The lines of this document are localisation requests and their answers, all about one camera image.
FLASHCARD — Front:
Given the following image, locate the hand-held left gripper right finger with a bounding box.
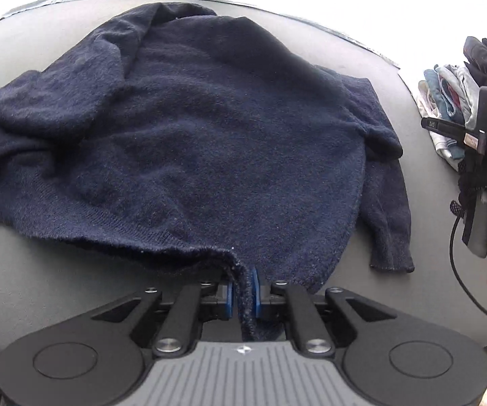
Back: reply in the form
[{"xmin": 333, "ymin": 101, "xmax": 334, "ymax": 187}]
[{"xmin": 250, "ymin": 267, "xmax": 397, "ymax": 356}]

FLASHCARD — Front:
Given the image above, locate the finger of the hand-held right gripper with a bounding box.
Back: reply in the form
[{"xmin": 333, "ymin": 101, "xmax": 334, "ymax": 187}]
[{"xmin": 420, "ymin": 117, "xmax": 468, "ymax": 140}]

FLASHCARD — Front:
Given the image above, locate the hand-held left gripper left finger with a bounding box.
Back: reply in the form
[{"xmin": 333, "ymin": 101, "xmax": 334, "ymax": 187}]
[{"xmin": 92, "ymin": 280, "xmax": 233, "ymax": 358}]

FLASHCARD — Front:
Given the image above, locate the dark navy towel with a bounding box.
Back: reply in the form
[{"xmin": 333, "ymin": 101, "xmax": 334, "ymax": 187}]
[{"xmin": 0, "ymin": 2, "xmax": 416, "ymax": 341}]

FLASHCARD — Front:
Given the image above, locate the pile of folded clothes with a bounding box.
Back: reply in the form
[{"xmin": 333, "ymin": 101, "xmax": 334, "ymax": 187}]
[{"xmin": 415, "ymin": 63, "xmax": 483, "ymax": 174}]

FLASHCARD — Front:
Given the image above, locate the black cable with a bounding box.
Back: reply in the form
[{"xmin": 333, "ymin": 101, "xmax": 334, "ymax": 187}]
[{"xmin": 449, "ymin": 215, "xmax": 487, "ymax": 324}]

